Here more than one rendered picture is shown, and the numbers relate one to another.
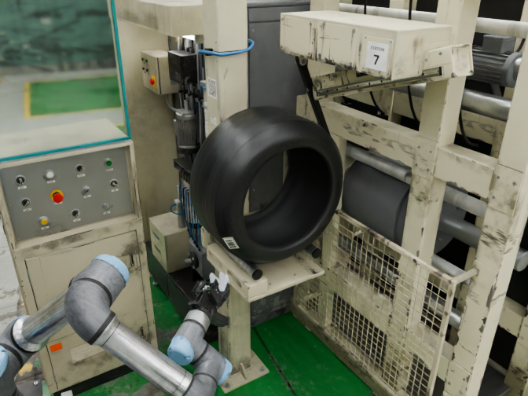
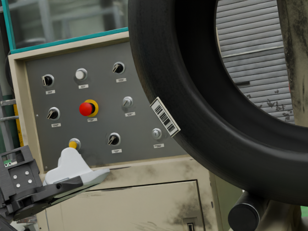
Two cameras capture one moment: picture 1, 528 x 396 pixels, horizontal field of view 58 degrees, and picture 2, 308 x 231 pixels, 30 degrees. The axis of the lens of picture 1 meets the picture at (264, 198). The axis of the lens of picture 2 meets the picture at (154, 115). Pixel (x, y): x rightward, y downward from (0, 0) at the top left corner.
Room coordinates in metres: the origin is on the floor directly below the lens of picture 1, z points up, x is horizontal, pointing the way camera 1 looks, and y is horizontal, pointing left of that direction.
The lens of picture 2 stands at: (0.91, -0.55, 1.11)
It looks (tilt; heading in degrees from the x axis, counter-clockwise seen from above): 3 degrees down; 51
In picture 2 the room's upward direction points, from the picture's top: 9 degrees counter-clockwise
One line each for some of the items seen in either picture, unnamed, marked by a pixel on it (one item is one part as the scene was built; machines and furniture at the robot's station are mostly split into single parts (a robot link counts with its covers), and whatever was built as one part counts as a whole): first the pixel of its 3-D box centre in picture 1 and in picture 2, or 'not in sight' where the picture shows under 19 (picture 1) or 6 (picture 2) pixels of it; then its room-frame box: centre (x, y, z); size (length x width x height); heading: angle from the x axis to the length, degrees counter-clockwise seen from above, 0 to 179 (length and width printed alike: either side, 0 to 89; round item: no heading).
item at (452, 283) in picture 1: (356, 295); not in sight; (1.70, -0.40, 0.65); 0.90 x 0.02 x 0.70; 32
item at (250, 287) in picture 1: (235, 266); (266, 228); (1.65, 0.12, 0.84); 0.36 x 0.09 x 0.06; 32
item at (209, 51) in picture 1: (225, 48); not in sight; (1.92, 0.15, 1.66); 0.19 x 0.19 x 0.06; 32
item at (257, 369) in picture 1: (235, 363); not in sight; (1.93, 0.15, 0.02); 0.27 x 0.27 x 0.04; 32
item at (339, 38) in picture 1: (355, 40); not in sight; (1.77, -0.32, 1.71); 0.61 x 0.25 x 0.15; 32
